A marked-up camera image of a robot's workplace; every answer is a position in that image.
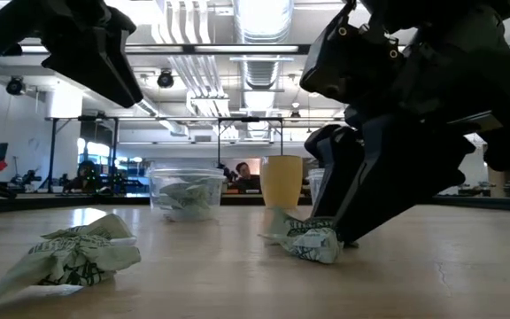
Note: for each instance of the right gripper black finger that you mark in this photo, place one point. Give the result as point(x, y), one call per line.
point(339, 168)
point(401, 177)

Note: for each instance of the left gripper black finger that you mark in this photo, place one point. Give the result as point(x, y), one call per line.
point(104, 75)

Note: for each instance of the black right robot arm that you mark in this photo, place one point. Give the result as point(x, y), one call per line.
point(458, 13)

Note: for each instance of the clear plastic container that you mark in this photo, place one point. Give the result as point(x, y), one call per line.
point(314, 177)
point(157, 177)

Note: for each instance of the yellow orange cup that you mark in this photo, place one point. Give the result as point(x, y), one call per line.
point(281, 181)

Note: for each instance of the person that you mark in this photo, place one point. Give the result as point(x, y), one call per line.
point(86, 175)
point(246, 176)

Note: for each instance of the black background robot arms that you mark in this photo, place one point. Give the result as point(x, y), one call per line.
point(115, 181)

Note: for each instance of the black overhead crossbar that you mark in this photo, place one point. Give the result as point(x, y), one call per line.
point(215, 49)

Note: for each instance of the black ceiling camera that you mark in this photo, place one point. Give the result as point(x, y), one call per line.
point(165, 79)
point(15, 85)

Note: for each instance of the black background rig frame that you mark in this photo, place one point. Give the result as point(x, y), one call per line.
point(250, 119)
point(52, 150)

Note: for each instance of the black metal table frame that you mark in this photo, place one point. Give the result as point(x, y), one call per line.
point(60, 203)

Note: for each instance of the silver ventilation duct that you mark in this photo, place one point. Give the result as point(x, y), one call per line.
point(261, 26)

